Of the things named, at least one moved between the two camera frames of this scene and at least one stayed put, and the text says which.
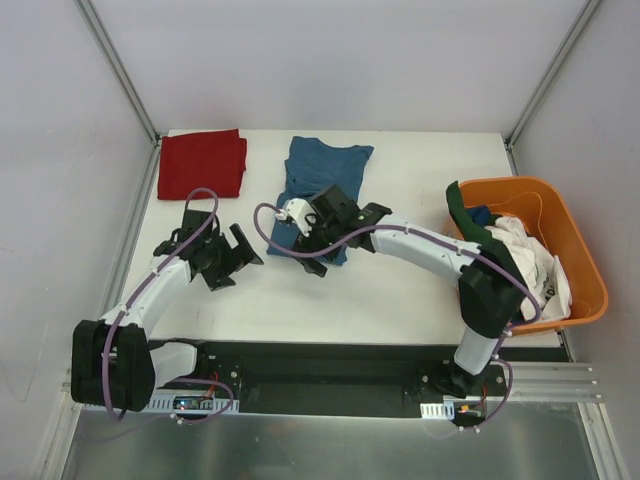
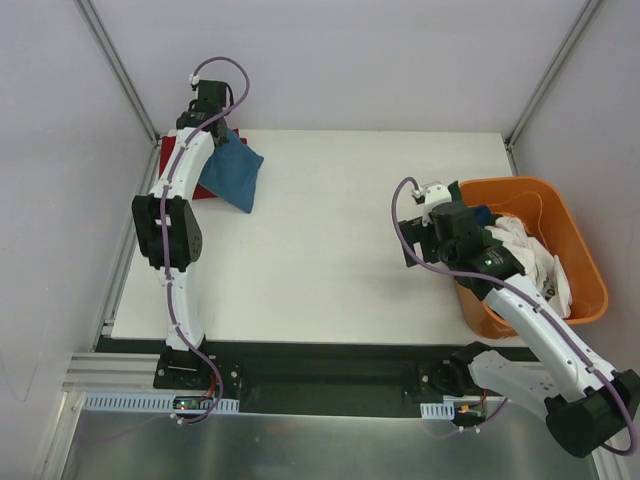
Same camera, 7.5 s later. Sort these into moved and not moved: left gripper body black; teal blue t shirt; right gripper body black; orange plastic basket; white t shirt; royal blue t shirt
Moved: left gripper body black; right gripper body black; teal blue t shirt
Not moved: white t shirt; orange plastic basket; royal blue t shirt
